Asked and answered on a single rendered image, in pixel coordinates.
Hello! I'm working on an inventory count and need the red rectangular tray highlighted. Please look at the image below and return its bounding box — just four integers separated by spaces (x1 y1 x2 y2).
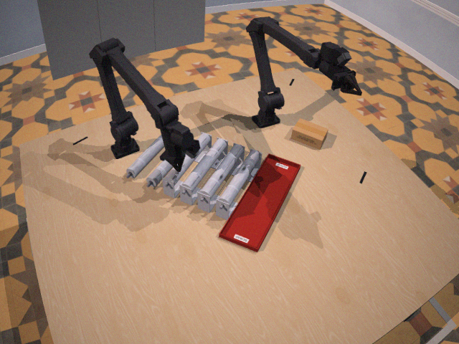
219 154 301 252

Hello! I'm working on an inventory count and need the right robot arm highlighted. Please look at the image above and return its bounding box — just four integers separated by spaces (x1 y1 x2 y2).
89 38 200 159

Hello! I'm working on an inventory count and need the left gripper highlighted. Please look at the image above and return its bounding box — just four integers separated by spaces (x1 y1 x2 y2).
327 70 362 96

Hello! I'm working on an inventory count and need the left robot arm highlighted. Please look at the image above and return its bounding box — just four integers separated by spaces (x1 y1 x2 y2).
246 16 351 128

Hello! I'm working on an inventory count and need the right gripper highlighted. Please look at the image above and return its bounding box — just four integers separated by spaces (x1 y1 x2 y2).
160 142 186 172

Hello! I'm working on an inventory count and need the brown cardboard box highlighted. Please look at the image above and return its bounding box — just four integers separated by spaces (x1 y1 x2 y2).
291 118 328 150

